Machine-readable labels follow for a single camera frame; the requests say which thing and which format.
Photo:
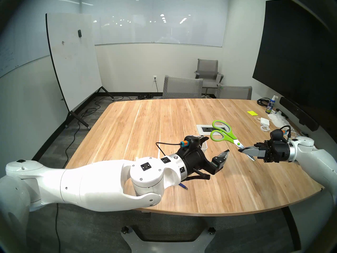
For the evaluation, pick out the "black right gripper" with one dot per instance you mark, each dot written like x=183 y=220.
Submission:
x=279 y=152

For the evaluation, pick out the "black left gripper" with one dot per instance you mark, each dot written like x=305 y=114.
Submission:
x=194 y=159

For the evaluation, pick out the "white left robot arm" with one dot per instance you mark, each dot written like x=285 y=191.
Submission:
x=92 y=184

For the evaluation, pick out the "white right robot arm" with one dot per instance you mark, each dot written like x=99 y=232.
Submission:
x=316 y=160

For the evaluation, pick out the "blue ballpoint pen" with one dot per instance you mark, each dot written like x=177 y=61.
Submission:
x=184 y=187

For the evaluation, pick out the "grey table power outlet panel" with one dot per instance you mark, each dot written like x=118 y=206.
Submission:
x=202 y=128

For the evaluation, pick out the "yellow sticky note pad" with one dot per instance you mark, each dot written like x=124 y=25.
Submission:
x=252 y=113

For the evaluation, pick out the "whiteboard cleaner spray bottle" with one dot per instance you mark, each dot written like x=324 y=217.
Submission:
x=270 y=106

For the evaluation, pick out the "black video sound bar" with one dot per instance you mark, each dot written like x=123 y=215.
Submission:
x=297 y=111

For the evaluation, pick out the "grey mesh-back chair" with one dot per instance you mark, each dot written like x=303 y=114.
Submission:
x=234 y=93
x=181 y=87

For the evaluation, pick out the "grey armrest swivel chair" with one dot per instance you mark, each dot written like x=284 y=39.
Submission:
x=208 y=68

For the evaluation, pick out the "rolling whiteboard on stand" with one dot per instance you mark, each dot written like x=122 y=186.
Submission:
x=73 y=62

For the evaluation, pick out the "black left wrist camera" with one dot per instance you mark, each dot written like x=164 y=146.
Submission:
x=193 y=141

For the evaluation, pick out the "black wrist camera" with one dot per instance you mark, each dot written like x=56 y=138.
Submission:
x=277 y=135
x=193 y=141

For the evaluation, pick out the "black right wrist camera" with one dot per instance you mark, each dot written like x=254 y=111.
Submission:
x=277 y=135

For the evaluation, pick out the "large black wall screen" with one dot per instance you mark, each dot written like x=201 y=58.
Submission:
x=295 y=57

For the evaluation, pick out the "wall mounted glass whiteboard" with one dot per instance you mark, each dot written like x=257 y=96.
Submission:
x=163 y=28

